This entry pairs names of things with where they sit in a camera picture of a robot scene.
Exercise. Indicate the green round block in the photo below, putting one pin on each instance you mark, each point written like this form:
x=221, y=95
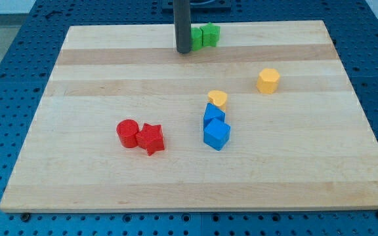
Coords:
x=197, y=39

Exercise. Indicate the red star block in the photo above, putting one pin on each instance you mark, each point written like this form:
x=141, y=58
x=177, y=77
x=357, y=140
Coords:
x=150, y=138

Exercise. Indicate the blue block behind cube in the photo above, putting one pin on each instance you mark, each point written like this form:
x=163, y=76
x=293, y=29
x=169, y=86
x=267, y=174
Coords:
x=212, y=112

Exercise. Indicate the light wooden board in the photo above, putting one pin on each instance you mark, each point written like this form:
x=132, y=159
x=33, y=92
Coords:
x=307, y=146

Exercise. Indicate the red cylinder block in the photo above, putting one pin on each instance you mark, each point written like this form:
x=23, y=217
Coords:
x=127, y=130

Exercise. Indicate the yellow heart block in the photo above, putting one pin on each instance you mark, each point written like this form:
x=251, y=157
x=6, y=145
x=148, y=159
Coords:
x=218, y=98

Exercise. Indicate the green star block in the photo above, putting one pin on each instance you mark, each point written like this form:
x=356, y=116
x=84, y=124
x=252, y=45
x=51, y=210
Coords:
x=210, y=34

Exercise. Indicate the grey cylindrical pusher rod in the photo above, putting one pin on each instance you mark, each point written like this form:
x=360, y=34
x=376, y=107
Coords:
x=182, y=23

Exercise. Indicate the yellow hexagon block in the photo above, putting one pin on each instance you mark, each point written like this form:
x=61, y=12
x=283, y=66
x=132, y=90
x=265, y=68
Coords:
x=268, y=81

